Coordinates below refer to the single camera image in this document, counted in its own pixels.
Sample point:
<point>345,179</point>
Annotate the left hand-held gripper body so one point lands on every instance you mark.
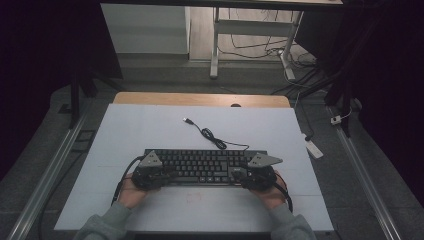
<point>146,178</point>

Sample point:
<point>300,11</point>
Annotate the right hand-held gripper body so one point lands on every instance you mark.
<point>261,178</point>

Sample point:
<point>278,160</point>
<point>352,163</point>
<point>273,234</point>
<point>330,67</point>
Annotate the black computer keyboard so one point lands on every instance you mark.
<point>203,165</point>

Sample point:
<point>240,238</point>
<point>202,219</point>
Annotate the person's right hand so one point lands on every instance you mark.
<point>270,196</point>

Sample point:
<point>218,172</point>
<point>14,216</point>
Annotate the person's left hand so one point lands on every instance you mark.
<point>131,196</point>

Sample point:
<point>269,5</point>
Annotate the white board sheet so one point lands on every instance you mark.
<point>150,126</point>

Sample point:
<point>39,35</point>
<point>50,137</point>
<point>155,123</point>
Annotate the white power strip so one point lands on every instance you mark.
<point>315,150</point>

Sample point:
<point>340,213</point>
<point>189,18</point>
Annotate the small white adapter box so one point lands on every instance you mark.
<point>336,120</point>

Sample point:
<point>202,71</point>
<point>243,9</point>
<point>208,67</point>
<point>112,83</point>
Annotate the black metal stand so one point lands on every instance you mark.
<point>346,110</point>
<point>75,100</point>

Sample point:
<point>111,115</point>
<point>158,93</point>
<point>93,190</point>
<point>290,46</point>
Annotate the white-framed desk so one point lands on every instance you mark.
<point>214,50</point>

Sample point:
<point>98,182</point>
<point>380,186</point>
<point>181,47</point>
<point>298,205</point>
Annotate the white cabinet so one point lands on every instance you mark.
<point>143,30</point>

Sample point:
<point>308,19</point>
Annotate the black curtain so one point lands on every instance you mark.
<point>390,83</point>
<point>40,66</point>

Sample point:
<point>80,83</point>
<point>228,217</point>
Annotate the aluminium rail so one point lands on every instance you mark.
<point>50,175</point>
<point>365,181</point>

